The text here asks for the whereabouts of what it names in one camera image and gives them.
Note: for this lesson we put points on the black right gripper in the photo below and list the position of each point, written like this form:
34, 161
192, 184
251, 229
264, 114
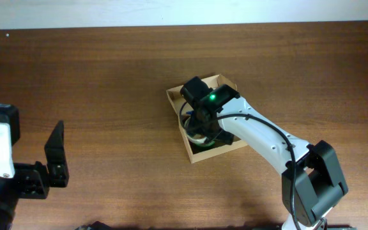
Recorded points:
209, 131

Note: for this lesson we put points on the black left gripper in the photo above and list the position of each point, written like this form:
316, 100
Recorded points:
33, 183

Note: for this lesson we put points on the cream masking tape roll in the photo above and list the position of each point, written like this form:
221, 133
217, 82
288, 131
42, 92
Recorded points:
194, 138

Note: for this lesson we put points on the green tape roll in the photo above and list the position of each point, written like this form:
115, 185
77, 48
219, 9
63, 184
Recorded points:
203, 143

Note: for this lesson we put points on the brown cardboard box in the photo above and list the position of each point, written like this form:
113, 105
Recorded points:
197, 153

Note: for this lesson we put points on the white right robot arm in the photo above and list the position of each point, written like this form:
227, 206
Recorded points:
311, 175

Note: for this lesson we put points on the dark object at table edge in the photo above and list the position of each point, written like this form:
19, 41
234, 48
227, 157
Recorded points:
95, 226

